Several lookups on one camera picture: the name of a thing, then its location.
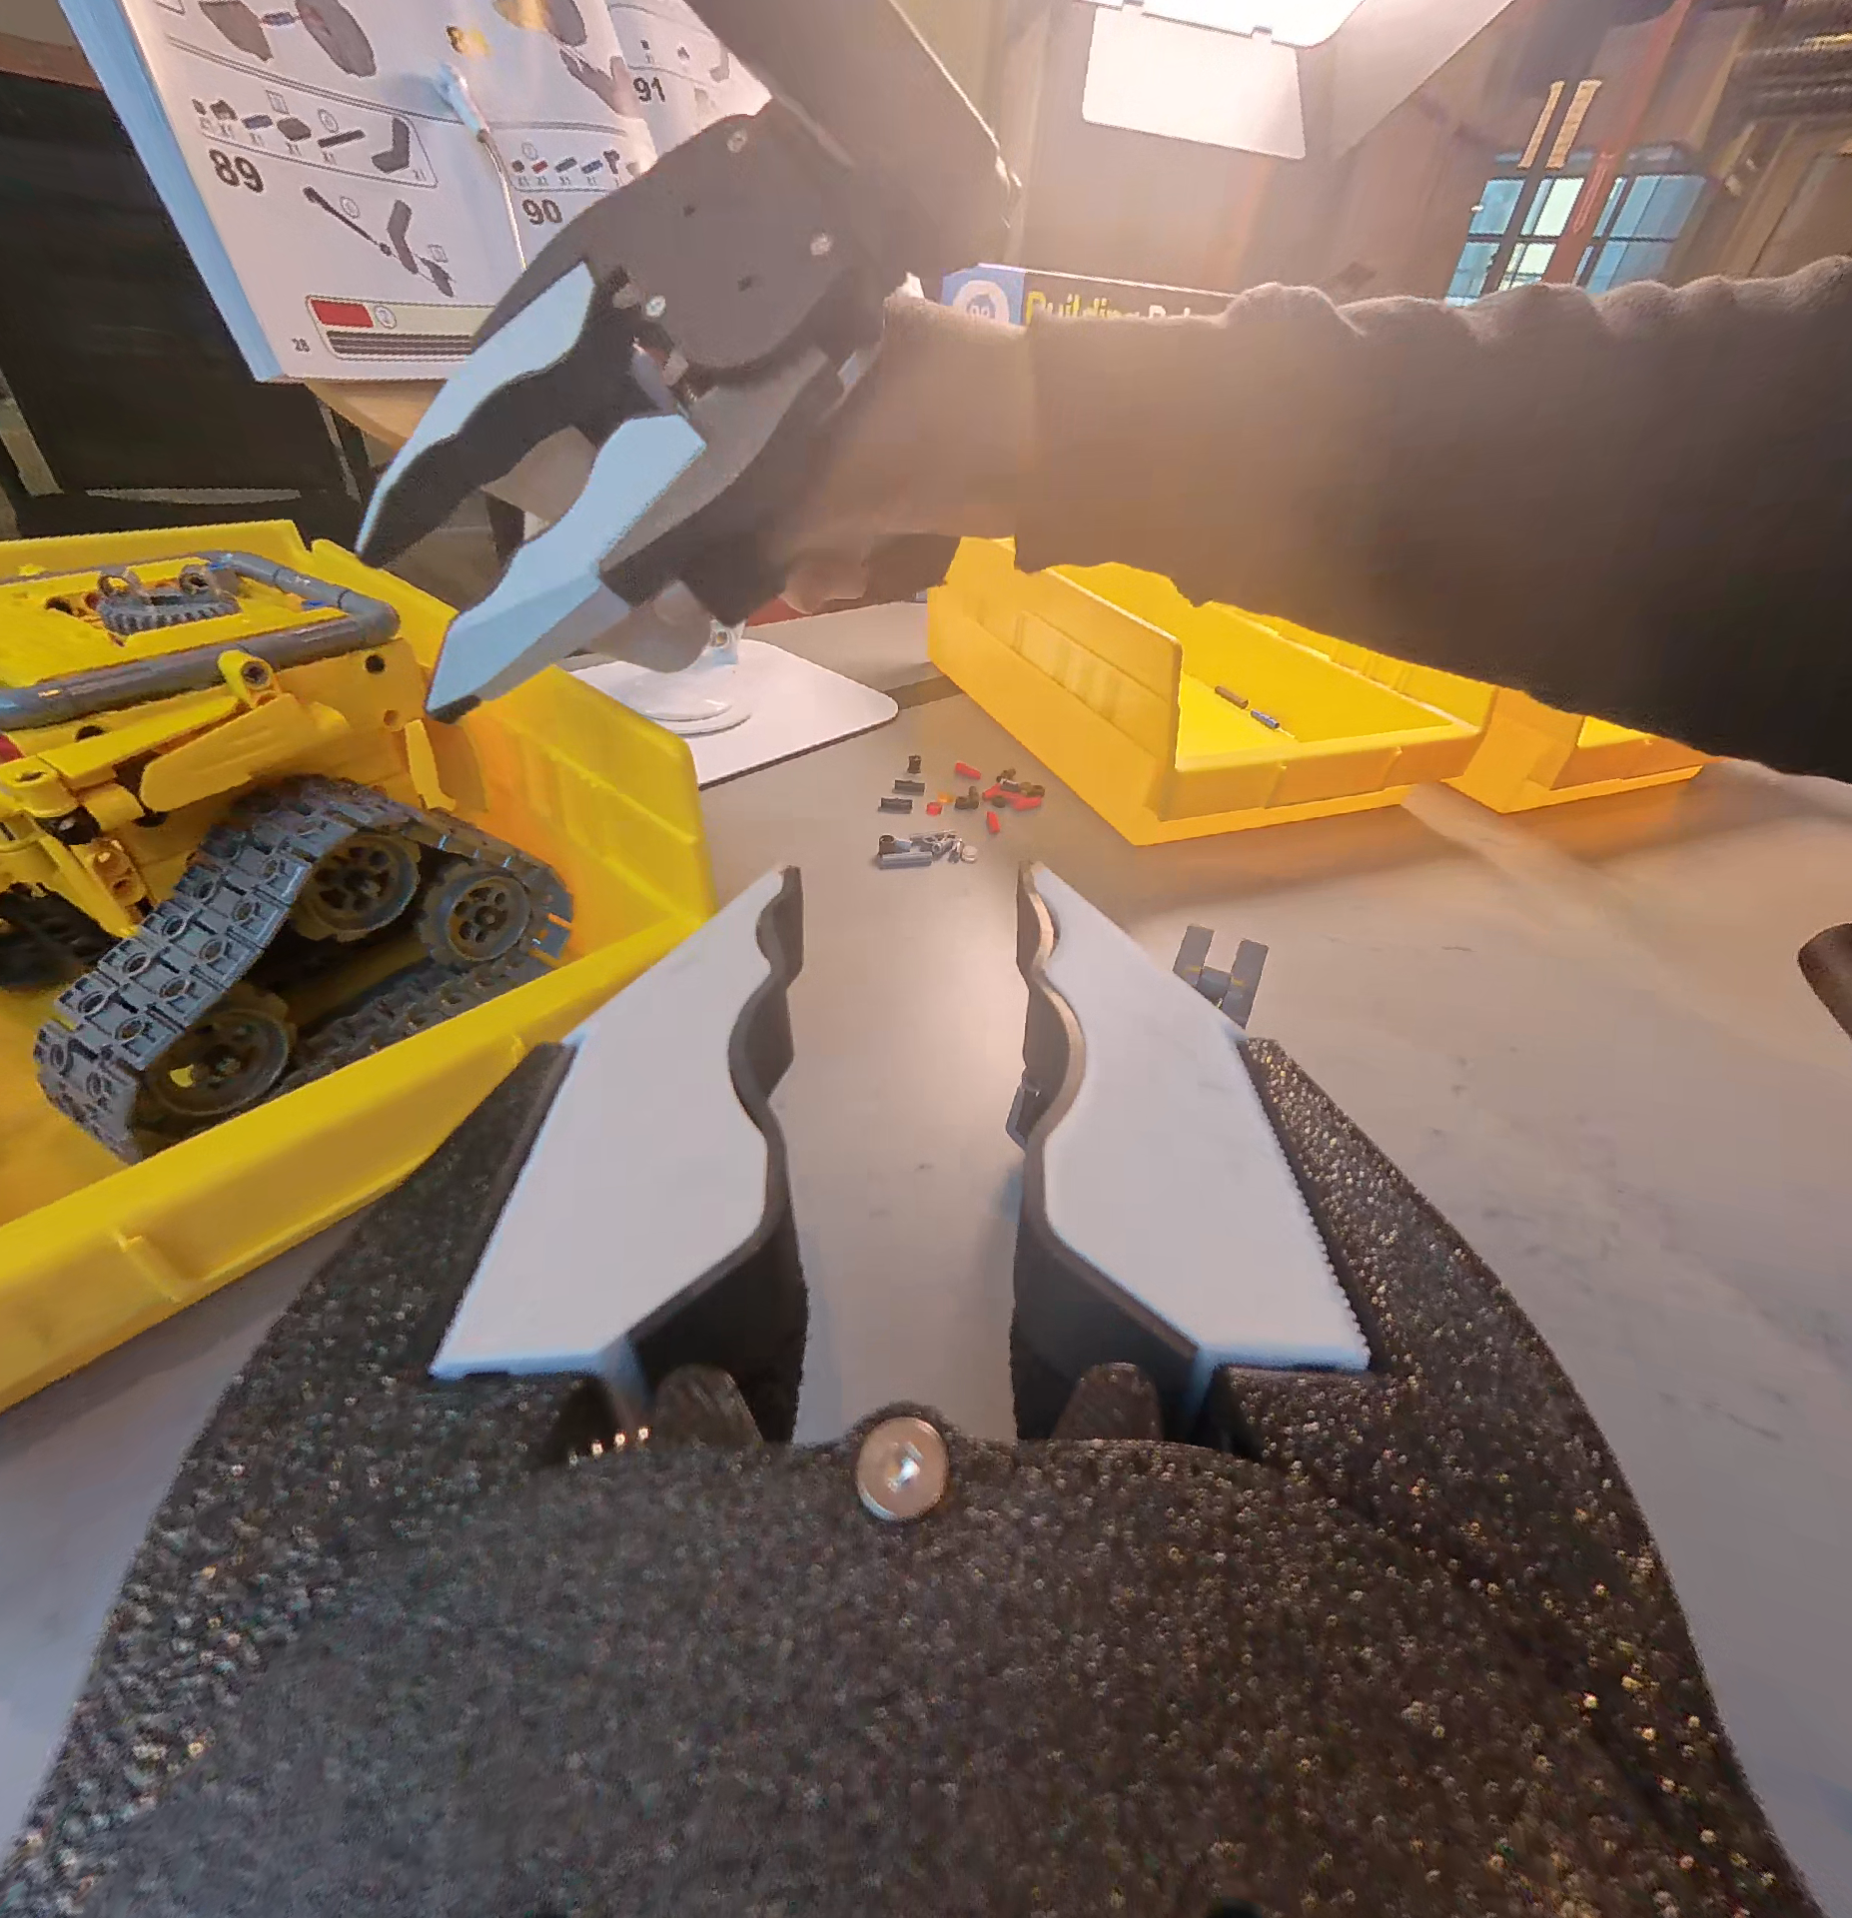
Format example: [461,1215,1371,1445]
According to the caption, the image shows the white board on pole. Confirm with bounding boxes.
[1080,0,1373,162]

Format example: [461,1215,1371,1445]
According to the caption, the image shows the instruction booklet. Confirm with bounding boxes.
[58,0,780,386]

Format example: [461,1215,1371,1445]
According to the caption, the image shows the blue robot kit box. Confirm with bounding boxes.
[941,264,1243,335]

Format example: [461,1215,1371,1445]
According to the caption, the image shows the yellow plastic parts bin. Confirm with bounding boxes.
[927,536,1501,845]
[1441,681,1718,817]
[0,521,719,1429]

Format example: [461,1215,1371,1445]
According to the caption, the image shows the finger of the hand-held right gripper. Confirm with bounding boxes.
[352,263,630,571]
[423,409,709,725]

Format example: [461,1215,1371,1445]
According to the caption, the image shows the white book stand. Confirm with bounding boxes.
[308,376,902,792]

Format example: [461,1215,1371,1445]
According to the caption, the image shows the yellow tracked toy robot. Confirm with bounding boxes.
[0,550,577,1166]

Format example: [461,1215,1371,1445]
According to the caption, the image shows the scattered small building pins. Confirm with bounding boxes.
[873,755,1051,842]

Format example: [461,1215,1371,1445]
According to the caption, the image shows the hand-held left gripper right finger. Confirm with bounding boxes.
[1006,862,1373,1379]

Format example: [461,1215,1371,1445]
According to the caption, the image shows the dark framed window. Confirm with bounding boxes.
[1441,171,1710,304]

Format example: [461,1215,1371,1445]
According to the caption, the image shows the grey desk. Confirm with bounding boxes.
[0,601,1852,1918]

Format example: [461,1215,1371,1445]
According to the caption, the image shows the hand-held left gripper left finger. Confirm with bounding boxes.
[427,862,810,1380]

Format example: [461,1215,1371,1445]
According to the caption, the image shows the person's right hand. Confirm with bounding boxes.
[746,344,1025,621]

